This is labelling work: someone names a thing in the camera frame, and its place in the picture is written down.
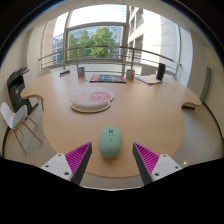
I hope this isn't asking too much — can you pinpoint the mint green computer mouse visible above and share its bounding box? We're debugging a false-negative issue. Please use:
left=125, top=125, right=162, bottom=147
left=98, top=126, right=122, bottom=160

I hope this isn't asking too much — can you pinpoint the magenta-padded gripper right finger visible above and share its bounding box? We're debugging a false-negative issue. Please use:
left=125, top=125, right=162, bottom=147
left=132, top=142, right=184, bottom=186

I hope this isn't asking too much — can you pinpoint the black office printer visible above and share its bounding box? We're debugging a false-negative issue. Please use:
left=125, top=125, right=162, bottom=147
left=6, top=66, right=34, bottom=115

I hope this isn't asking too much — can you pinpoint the white illustrated booklet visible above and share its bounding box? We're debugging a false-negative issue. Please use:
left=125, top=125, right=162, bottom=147
left=134, top=74, right=163, bottom=85

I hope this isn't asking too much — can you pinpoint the red and blue magazine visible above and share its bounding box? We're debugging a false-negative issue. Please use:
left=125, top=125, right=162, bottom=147
left=88, top=74, right=128, bottom=84

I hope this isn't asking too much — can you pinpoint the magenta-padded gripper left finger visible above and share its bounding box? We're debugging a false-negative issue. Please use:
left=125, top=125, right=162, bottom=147
left=40, top=142, right=93, bottom=186

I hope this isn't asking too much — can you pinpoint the metal balcony railing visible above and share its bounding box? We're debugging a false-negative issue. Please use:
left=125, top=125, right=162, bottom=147
left=37, top=45, right=180, bottom=76

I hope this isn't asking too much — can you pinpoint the black cylindrical speaker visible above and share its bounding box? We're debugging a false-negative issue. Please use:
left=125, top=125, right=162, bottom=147
left=155, top=62, right=167, bottom=82

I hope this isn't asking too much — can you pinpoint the round pink cartoon mouse pad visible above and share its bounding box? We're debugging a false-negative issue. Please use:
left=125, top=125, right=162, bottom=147
left=69, top=87, right=115, bottom=114

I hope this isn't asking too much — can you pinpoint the dark blue stapler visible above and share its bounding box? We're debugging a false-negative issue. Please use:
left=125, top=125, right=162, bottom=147
left=59, top=69, right=71, bottom=78

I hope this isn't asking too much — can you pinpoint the white chair with wooden legs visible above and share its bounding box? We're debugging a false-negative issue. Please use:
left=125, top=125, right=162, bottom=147
left=0, top=101, right=44, bottom=155

